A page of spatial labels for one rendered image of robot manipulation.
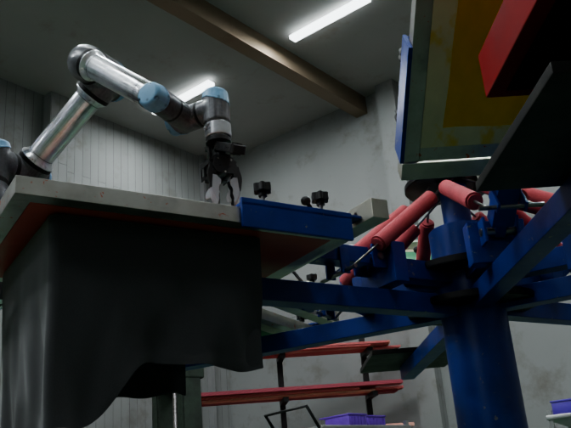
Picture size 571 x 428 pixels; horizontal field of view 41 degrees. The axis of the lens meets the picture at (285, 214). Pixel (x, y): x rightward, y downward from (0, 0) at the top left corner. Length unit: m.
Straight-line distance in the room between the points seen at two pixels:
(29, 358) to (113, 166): 10.32
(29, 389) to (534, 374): 8.46
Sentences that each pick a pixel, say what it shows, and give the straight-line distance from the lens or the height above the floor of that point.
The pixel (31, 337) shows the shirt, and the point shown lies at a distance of 1.69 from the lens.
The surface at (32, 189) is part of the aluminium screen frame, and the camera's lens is 1.55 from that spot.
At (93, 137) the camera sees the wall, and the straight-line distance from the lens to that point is 11.92.
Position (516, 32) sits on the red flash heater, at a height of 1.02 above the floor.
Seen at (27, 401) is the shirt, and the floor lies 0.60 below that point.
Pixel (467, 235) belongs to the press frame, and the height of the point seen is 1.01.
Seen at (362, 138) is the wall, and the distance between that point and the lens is 11.74.
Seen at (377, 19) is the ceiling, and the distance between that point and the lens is 10.29.
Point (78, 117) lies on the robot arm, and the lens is 2.52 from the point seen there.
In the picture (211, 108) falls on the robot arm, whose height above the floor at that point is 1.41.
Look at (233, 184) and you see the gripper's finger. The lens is 2.08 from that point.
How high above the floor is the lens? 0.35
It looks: 21 degrees up
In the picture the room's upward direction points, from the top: 5 degrees counter-clockwise
